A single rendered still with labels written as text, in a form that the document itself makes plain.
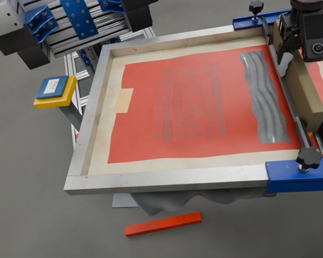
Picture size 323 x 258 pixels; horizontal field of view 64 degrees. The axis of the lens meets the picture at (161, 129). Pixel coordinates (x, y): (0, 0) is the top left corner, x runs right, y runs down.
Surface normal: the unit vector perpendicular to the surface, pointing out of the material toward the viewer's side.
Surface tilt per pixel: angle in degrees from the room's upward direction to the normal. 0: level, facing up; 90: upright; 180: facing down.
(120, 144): 0
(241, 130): 0
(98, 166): 0
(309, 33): 29
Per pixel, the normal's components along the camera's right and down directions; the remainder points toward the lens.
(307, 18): -0.18, -0.11
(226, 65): -0.19, -0.58
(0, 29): 0.29, 0.73
